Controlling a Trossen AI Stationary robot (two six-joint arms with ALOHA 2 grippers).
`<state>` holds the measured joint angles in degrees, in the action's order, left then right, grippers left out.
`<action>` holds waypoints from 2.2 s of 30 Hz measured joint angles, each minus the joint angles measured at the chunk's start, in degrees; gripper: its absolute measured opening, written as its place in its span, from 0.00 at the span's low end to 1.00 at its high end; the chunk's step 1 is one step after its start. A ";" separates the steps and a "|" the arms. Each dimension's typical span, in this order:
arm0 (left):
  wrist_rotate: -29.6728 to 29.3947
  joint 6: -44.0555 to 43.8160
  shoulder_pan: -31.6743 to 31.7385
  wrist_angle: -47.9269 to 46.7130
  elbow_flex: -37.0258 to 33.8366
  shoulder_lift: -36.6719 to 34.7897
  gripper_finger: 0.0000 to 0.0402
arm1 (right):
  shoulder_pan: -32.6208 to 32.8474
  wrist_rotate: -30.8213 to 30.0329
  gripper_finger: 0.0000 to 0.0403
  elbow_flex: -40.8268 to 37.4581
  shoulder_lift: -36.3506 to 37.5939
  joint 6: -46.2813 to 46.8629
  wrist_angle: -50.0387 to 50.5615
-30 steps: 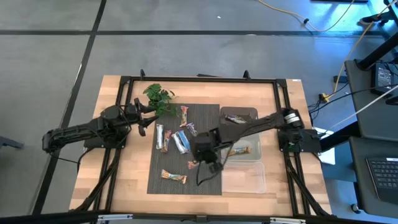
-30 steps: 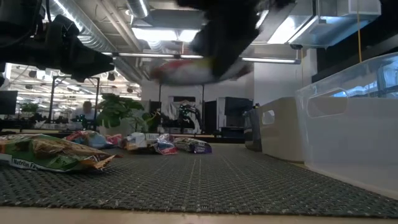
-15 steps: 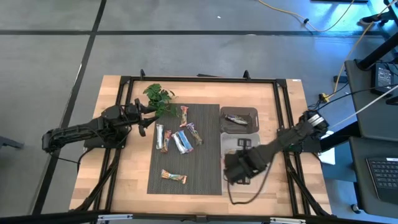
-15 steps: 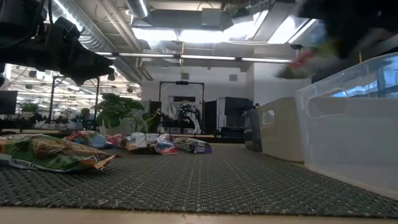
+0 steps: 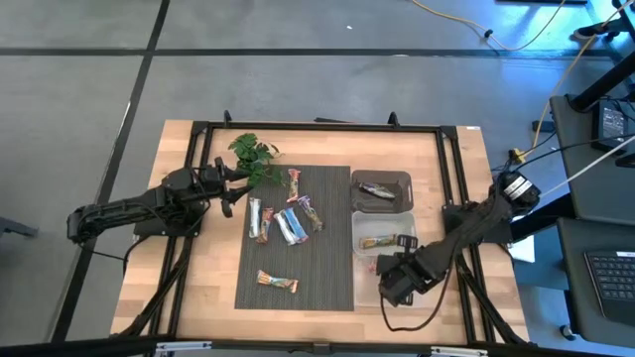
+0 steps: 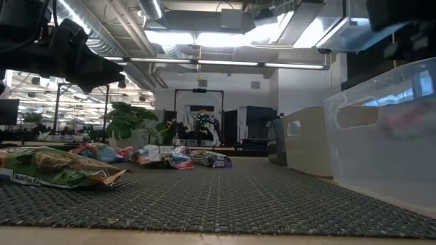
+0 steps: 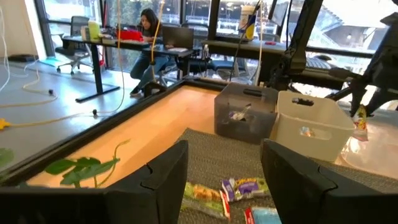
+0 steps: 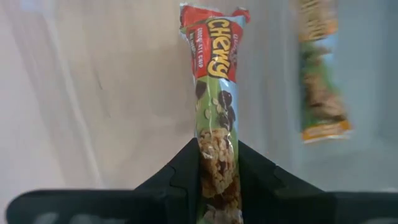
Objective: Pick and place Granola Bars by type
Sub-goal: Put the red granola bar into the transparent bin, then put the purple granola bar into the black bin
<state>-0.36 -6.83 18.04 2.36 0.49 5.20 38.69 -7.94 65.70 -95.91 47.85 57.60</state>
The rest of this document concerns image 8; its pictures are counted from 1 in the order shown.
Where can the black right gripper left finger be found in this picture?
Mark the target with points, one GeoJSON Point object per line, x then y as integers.
{"type": "Point", "coordinates": [149, 205]}

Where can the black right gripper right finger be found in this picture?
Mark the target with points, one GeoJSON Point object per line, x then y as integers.
{"type": "Point", "coordinates": [280, 202]}

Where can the orange Chewy granola bar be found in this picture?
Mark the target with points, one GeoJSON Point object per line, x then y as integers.
{"type": "Point", "coordinates": [317, 93]}

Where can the red Chewy granola bar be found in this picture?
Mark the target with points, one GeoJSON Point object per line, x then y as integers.
{"type": "Point", "coordinates": [217, 93]}

